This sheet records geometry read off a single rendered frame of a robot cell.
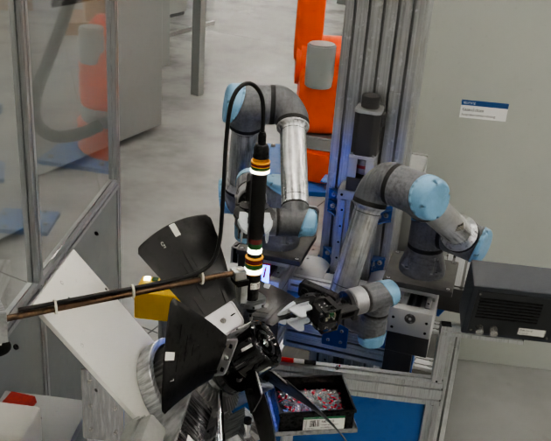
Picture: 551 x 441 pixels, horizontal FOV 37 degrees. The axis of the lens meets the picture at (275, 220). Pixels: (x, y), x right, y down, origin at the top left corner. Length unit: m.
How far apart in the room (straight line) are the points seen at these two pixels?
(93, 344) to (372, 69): 1.30
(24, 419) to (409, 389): 1.11
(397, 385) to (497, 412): 1.47
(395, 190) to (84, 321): 0.87
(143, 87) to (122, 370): 4.86
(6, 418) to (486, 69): 2.41
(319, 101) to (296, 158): 3.54
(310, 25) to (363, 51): 3.31
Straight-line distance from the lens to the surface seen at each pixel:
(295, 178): 2.23
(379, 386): 2.51
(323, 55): 5.65
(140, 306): 2.43
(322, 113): 5.82
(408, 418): 2.61
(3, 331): 1.74
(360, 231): 2.27
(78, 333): 1.87
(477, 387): 4.06
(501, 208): 3.85
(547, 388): 4.19
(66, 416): 2.30
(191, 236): 1.96
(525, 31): 3.61
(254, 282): 1.94
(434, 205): 2.18
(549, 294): 2.33
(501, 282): 2.32
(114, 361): 1.92
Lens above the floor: 2.29
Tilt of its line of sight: 25 degrees down
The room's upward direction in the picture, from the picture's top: 4 degrees clockwise
